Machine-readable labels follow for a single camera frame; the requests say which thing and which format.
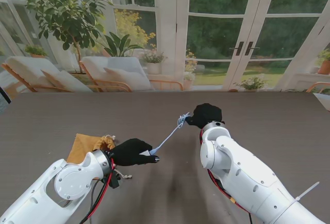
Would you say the white zip tie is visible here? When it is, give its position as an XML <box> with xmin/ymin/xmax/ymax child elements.
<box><xmin>273</xmin><ymin>181</ymin><xmax>320</xmax><ymax>224</ymax></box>

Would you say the printed sunroom backdrop banner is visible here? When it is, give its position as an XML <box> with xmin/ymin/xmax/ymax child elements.
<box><xmin>0</xmin><ymin>0</ymin><xmax>330</xmax><ymax>93</ymax></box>

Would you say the red arm wire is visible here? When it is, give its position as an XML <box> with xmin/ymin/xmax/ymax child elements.
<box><xmin>200</xmin><ymin>130</ymin><xmax>255</xmax><ymax>224</ymax></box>
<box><xmin>77</xmin><ymin>158</ymin><xmax>117</xmax><ymax>224</ymax></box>

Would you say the white paper sheet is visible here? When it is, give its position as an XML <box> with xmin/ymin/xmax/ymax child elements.
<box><xmin>313</xmin><ymin>92</ymin><xmax>330</xmax><ymax>111</ymax></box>

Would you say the black edge object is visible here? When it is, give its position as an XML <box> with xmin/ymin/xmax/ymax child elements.
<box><xmin>0</xmin><ymin>86</ymin><xmax>12</xmax><ymax>105</ymax></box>

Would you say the mustard yellow drawstring bag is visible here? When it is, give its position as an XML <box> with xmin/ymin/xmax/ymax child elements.
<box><xmin>66</xmin><ymin>133</ymin><xmax>133</xmax><ymax>180</ymax></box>

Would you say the red left arm wire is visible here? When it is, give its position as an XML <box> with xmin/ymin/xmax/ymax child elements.
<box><xmin>77</xmin><ymin>158</ymin><xmax>117</xmax><ymax>224</ymax></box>

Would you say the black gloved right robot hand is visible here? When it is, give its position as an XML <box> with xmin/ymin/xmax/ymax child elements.
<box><xmin>185</xmin><ymin>102</ymin><xmax>223</xmax><ymax>129</ymax></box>

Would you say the red right arm wire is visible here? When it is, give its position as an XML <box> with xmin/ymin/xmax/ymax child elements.
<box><xmin>200</xmin><ymin>130</ymin><xmax>255</xmax><ymax>224</ymax></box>

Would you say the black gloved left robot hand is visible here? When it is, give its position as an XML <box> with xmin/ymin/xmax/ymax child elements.
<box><xmin>109</xmin><ymin>138</ymin><xmax>160</xmax><ymax>167</ymax></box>

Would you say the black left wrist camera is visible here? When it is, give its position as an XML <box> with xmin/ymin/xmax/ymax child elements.
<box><xmin>109</xmin><ymin>171</ymin><xmax>122</xmax><ymax>189</ymax></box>

